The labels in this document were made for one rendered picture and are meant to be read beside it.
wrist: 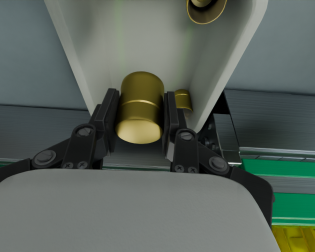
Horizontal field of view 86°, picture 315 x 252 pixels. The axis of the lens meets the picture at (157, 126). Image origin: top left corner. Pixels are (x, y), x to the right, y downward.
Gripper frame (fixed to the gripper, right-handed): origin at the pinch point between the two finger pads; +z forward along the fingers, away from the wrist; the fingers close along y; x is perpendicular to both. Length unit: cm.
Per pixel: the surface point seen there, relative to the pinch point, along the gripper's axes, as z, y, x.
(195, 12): 11.5, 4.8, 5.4
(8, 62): 18.9, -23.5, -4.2
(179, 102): 14.2, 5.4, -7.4
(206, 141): 10.4, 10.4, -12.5
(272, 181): 3.7, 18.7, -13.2
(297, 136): 9.5, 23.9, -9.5
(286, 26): 16.5, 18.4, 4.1
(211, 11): 10.9, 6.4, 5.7
